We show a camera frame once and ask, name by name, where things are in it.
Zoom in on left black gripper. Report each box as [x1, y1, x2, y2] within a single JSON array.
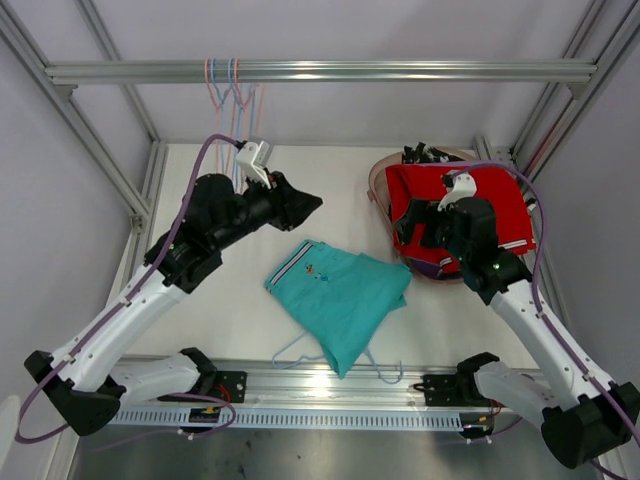
[[211, 167, 322, 251]]

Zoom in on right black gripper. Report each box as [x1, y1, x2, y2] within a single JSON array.
[[392, 198, 469, 263]]

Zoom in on red trousers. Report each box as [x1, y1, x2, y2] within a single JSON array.
[[385, 162, 535, 258]]

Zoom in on lilac trousers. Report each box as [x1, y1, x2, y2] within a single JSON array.
[[405, 251, 462, 281]]

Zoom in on black white patterned trousers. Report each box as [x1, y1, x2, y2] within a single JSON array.
[[401, 142, 464, 165]]

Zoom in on teal trousers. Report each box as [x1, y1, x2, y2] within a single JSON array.
[[264, 239, 412, 378]]

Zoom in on light blue wire hanger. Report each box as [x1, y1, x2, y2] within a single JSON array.
[[209, 57, 241, 176]]

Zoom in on salmon pink wire hanger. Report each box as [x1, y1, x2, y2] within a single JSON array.
[[231, 58, 264, 139]]

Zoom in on pale blue wire hanger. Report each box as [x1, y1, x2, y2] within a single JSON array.
[[271, 331, 405, 385]]

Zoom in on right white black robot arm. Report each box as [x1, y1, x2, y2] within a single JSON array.
[[394, 197, 639, 469]]

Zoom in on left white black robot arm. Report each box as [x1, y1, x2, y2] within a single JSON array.
[[24, 171, 323, 436]]

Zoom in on translucent brown plastic basin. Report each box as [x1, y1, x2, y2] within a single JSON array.
[[367, 146, 477, 284]]

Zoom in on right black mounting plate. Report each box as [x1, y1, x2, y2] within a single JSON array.
[[411, 373, 485, 407]]

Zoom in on black mounting plate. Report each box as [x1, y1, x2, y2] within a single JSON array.
[[411, 373, 485, 407], [198, 370, 248, 404]]

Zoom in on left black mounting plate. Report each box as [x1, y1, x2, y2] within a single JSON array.
[[198, 370, 248, 404]]

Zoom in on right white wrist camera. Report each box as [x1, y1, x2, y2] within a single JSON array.
[[437, 171, 477, 212]]

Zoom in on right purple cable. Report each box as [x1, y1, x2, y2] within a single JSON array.
[[444, 160, 640, 480]]

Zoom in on aluminium hanging rail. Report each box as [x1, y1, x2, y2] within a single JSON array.
[[44, 59, 597, 85]]

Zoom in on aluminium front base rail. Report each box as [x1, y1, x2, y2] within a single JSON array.
[[212, 359, 456, 411]]

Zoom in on slotted grey cable duct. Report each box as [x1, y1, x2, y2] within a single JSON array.
[[110, 406, 463, 432]]

